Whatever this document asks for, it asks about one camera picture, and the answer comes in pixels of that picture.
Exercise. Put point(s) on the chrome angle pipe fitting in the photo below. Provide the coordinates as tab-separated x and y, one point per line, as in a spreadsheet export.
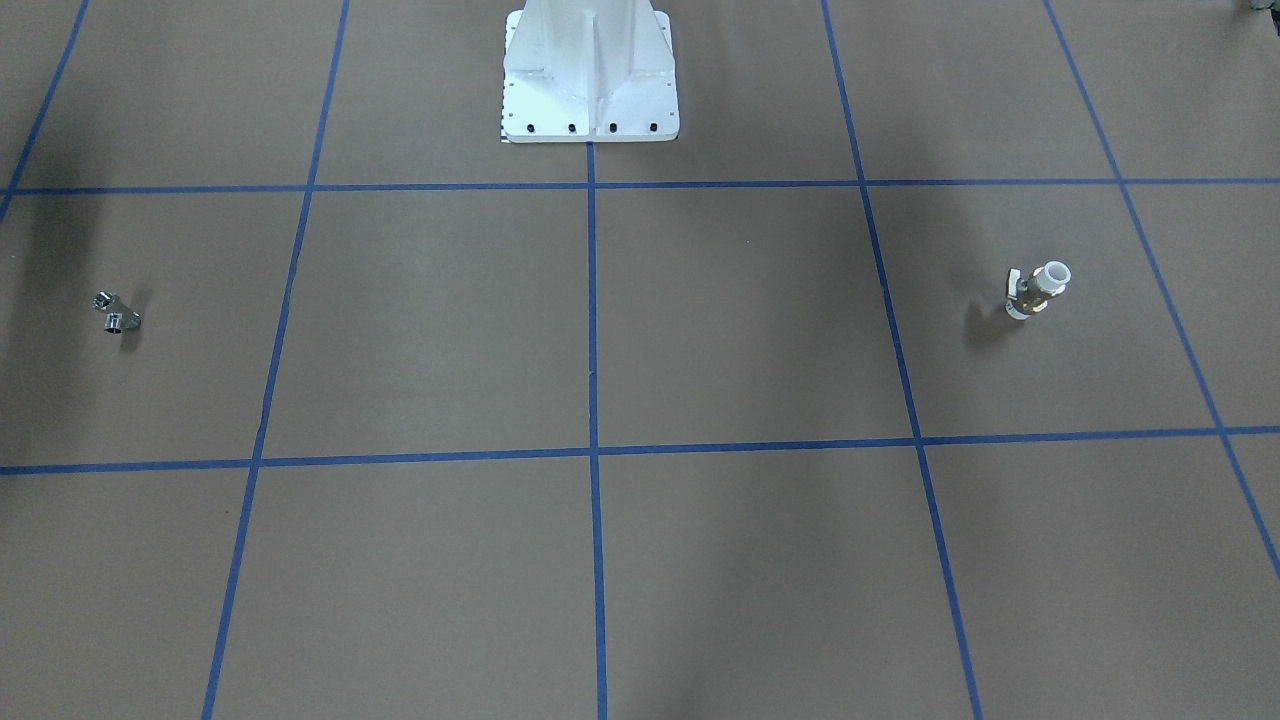
118	316

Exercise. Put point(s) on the white brass PPR valve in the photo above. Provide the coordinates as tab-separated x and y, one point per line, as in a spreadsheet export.
1027	295

